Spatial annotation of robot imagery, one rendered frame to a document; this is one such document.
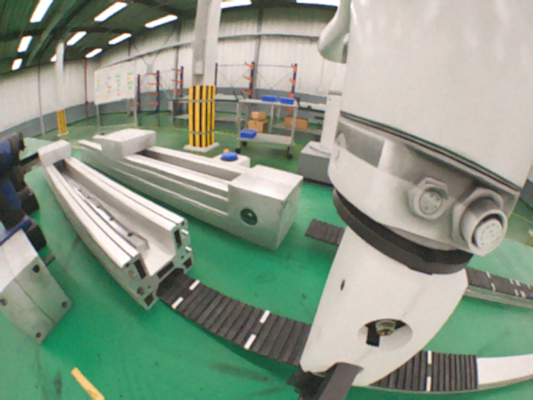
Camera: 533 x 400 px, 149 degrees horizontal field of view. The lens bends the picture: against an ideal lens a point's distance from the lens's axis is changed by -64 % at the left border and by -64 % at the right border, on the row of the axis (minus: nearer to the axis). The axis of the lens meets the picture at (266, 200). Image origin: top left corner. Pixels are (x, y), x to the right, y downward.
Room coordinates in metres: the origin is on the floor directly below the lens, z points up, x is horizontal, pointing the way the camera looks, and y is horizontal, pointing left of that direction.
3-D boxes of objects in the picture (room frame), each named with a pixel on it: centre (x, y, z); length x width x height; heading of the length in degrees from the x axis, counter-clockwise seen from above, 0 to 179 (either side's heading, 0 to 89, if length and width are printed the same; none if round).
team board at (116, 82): (4.49, 4.27, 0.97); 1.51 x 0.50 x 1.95; 94
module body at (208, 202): (0.47, 0.41, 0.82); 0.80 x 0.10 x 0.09; 68
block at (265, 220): (0.31, 0.00, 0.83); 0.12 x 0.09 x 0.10; 158
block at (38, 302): (0.04, 0.30, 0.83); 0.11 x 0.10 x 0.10; 168
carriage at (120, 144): (0.47, 0.41, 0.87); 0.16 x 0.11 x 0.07; 68
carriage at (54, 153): (0.39, 0.72, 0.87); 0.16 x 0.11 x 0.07; 68
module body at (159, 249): (0.29, 0.48, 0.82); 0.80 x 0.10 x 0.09; 68
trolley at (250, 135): (3.40, 0.15, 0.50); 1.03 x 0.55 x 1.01; 86
